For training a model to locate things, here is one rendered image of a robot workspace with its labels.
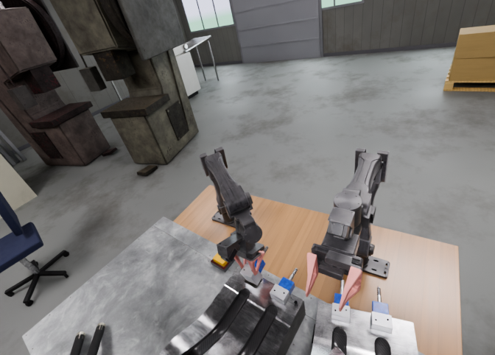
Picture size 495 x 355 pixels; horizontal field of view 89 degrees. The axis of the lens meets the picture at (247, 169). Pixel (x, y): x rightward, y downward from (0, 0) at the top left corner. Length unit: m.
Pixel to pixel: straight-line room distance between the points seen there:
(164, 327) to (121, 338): 0.16
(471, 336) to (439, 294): 0.92
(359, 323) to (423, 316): 0.21
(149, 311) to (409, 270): 0.96
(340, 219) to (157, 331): 0.79
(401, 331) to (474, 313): 1.16
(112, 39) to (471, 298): 3.65
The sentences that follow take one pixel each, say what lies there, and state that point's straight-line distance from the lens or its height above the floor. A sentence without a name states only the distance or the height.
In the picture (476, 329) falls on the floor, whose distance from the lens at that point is 2.02.
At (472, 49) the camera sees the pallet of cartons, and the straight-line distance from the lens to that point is 4.64.
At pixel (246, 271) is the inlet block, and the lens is 0.92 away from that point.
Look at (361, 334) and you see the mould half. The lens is 0.91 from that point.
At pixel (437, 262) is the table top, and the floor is 0.80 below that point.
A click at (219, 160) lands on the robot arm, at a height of 1.24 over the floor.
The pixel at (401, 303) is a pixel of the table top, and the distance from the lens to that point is 1.04.
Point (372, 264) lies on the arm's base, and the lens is 1.09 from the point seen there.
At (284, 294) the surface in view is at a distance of 0.89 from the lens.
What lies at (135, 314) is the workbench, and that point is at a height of 0.80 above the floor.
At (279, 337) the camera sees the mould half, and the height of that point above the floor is 0.89.
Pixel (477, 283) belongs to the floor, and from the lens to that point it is 2.19.
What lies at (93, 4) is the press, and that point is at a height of 1.92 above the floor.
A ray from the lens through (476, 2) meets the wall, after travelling 7.07.
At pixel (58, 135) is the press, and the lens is 4.66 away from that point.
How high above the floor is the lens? 1.69
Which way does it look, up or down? 34 degrees down
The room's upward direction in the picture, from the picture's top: 14 degrees counter-clockwise
